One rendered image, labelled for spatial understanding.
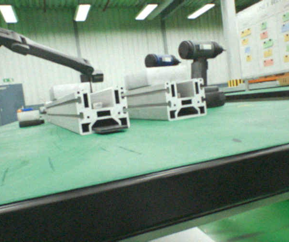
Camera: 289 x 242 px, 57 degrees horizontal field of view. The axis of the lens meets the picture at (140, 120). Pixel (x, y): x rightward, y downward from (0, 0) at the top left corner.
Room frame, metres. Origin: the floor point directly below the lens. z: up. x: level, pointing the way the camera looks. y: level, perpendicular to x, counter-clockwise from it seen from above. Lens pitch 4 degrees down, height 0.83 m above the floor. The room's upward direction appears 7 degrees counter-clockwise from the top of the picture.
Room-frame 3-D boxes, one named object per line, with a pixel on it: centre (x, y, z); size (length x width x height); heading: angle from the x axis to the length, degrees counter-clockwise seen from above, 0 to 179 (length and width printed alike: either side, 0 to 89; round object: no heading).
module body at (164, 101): (0.96, 0.05, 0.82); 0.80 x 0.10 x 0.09; 23
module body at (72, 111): (0.89, 0.22, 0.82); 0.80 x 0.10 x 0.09; 23
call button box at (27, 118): (1.10, 0.44, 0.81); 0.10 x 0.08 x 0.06; 113
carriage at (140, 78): (0.73, -0.05, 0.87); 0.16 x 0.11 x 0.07; 23
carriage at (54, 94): (0.89, 0.22, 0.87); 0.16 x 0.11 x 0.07; 23
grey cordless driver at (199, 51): (0.90, -0.24, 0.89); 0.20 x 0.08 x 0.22; 122
